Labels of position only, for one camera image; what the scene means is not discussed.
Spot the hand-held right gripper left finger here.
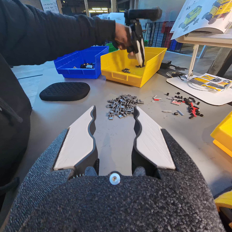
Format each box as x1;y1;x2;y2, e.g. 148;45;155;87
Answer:
53;106;96;171

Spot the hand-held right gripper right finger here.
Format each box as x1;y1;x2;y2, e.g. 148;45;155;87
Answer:
134;106;176;170

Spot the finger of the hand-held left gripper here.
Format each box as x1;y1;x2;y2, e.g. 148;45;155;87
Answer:
136;40;145;67
142;39;146;68

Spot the person's left forearm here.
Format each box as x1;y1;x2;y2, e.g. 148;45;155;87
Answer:
0;0;116;66

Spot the grey desk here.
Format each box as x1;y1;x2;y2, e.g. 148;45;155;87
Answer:
0;49;232;232

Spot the person's left hand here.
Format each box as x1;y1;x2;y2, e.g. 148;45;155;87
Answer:
115;23;133;50

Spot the storage shelving with bins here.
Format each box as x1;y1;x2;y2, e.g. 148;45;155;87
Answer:
145;21;181;51

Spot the green plastic bin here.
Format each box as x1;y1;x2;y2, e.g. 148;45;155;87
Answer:
106;40;149;53

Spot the pile of small black red pins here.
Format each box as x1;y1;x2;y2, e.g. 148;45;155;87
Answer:
152;92;204;119

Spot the instruction booklet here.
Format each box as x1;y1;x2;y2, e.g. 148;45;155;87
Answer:
170;0;232;40

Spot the person's black hooded sweater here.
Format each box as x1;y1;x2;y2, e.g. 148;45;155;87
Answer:
0;53;33;209

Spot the blue plastic bin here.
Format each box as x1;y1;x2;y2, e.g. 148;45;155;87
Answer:
54;46;109;79

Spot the sticker sheet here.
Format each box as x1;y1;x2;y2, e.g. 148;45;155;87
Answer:
185;73;232;92

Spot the white book stand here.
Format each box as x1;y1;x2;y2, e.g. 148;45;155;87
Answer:
166;33;232;106

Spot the black adapter cable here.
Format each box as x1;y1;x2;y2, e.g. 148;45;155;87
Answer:
169;64;189;71

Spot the black usb cable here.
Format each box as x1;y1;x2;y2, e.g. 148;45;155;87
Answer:
166;72;188;80

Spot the white wall chart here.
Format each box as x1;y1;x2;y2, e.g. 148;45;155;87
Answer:
40;0;60;13

